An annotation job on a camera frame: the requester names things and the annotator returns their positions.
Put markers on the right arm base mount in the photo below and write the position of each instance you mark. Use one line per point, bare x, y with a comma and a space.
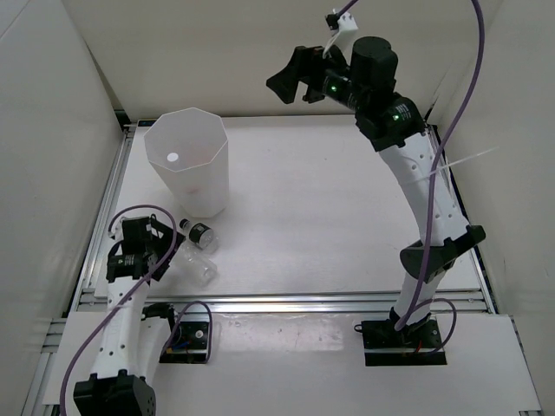
384, 347

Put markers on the black label small bottle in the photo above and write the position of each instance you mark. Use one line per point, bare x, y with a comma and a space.
201, 236

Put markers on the left aluminium rail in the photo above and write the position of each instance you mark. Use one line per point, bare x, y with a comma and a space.
92, 260

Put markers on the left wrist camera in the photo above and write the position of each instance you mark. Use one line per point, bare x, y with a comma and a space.
115, 232

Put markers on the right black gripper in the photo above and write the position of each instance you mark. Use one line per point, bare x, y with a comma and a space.
309, 63

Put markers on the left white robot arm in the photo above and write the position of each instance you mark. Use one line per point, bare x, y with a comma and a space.
133, 335

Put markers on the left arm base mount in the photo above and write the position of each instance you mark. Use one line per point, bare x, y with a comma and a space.
191, 345

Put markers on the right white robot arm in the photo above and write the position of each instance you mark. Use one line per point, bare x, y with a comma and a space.
365, 83

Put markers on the front aluminium rail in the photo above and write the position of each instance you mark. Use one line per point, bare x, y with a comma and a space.
466, 301

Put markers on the clear unlabelled plastic bottle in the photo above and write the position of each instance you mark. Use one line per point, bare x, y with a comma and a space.
194, 266

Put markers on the white octagonal plastic bin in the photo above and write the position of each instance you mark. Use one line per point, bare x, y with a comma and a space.
199, 179

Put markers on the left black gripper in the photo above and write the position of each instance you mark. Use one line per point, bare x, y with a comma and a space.
166, 239

